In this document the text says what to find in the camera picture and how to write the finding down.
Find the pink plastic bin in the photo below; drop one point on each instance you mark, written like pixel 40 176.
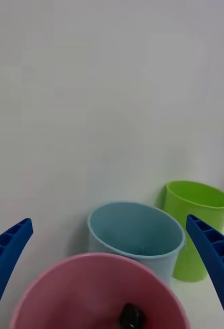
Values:
pixel 91 282

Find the pale blue plastic bin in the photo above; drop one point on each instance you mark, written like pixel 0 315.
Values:
pixel 132 231

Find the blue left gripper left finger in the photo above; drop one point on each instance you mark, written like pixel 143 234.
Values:
pixel 6 259

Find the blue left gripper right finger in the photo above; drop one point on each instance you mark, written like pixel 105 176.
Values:
pixel 217 259

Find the green plastic bin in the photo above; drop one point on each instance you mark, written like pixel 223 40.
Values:
pixel 194 200

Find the small clear bottle black label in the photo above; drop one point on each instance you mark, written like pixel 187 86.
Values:
pixel 131 316

